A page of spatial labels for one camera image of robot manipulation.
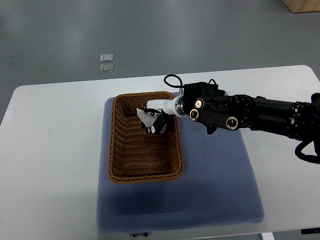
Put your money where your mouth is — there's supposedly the black label tag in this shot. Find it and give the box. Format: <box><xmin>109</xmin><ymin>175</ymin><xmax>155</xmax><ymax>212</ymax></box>
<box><xmin>132</xmin><ymin>232</ymin><xmax>148</xmax><ymax>238</ymax></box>

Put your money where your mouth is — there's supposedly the brown wicker basket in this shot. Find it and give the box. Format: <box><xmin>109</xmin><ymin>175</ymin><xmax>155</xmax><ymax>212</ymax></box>
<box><xmin>107</xmin><ymin>91</ymin><xmax>184</xmax><ymax>184</ymax></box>

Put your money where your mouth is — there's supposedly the black object at edge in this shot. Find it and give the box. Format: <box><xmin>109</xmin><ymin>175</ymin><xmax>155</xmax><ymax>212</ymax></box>
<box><xmin>300</xmin><ymin>227</ymin><xmax>320</xmax><ymax>235</ymax></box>

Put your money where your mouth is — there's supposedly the white bear figurine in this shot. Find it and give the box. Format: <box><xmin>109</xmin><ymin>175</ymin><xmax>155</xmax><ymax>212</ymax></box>
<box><xmin>136</xmin><ymin>108</ymin><xmax>157</xmax><ymax>128</ymax></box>

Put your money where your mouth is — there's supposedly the wooden box corner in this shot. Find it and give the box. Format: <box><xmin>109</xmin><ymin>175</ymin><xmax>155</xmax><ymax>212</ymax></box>
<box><xmin>283</xmin><ymin>0</ymin><xmax>320</xmax><ymax>14</ymax></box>

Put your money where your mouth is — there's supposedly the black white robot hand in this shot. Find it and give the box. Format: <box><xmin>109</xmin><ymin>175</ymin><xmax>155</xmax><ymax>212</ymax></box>
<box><xmin>141</xmin><ymin>99</ymin><xmax>177</xmax><ymax>134</ymax></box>

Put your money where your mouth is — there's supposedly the upper metal floor plate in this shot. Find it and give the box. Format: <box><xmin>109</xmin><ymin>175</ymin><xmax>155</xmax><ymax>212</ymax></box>
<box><xmin>100</xmin><ymin>53</ymin><xmax>114</xmax><ymax>63</ymax></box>

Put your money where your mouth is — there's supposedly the black cable loop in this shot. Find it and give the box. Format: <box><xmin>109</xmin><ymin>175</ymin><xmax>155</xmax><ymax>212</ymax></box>
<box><xmin>294</xmin><ymin>139</ymin><xmax>320</xmax><ymax>165</ymax></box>

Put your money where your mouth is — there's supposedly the blue textured mat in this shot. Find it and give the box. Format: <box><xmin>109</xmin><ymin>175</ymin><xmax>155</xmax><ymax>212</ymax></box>
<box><xmin>96</xmin><ymin>97</ymin><xmax>264</xmax><ymax>235</ymax></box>

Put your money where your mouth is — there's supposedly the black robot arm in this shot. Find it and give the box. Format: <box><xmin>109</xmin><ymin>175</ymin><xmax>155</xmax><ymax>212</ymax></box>
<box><xmin>174</xmin><ymin>79</ymin><xmax>320</xmax><ymax>164</ymax></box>

